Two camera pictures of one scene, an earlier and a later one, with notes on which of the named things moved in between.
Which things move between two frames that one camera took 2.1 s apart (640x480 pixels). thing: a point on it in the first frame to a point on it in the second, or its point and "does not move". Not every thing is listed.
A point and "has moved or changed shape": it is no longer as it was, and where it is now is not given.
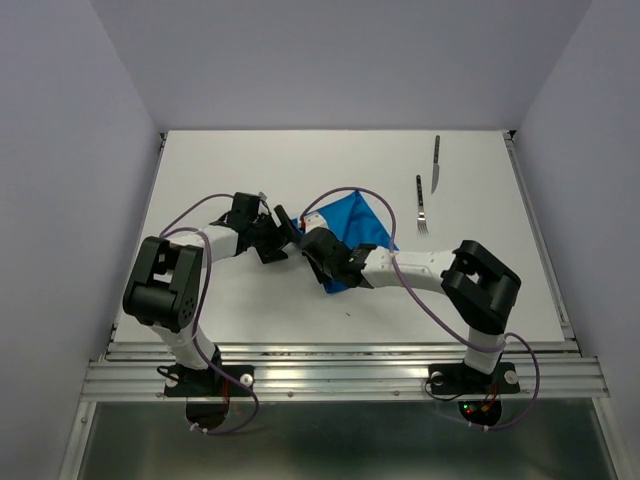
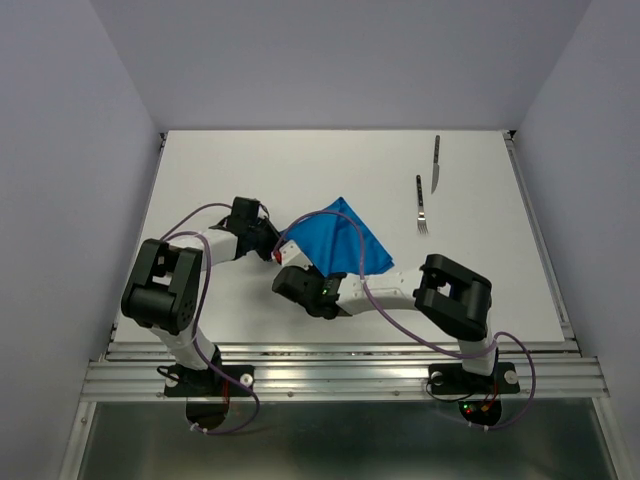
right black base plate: x=458 y=379 does not move
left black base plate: x=209 y=382 does not move
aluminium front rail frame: x=341 y=370 does not move
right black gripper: x=320 y=274 to x=308 y=270
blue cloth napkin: x=351 y=219 has moved or changed shape
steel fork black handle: x=421 y=222 does not move
